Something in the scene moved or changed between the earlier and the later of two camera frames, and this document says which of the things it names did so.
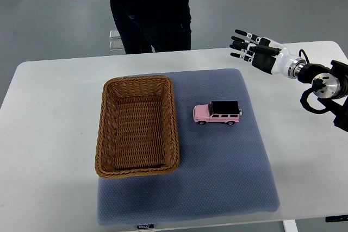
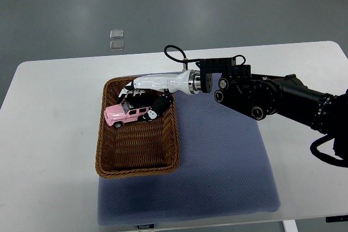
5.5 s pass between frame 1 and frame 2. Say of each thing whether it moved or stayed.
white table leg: stayed
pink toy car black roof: moved
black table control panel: stayed
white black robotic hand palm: moved
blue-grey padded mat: stayed
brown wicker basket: stayed
